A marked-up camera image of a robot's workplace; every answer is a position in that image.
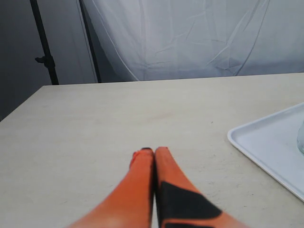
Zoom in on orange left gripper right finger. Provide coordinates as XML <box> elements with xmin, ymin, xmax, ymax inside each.
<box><xmin>154</xmin><ymin>147</ymin><xmax>248</xmax><ymax>228</ymax></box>

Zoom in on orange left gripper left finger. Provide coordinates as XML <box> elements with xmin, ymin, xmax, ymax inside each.
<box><xmin>69</xmin><ymin>148</ymin><xmax>154</xmax><ymax>228</ymax></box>

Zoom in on clear lime drink bottle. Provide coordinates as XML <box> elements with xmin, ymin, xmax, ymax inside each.
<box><xmin>296</xmin><ymin>122</ymin><xmax>304</xmax><ymax>154</ymax></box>

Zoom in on white plastic tray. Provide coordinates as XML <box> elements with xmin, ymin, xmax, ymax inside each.
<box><xmin>228</xmin><ymin>104</ymin><xmax>304</xmax><ymax>200</ymax></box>

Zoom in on white backdrop curtain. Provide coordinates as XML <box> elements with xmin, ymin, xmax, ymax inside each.
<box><xmin>84</xmin><ymin>0</ymin><xmax>304</xmax><ymax>81</ymax></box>

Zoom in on black stand pole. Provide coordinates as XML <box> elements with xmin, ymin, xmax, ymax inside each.
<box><xmin>29</xmin><ymin>0</ymin><xmax>59</xmax><ymax>85</ymax></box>

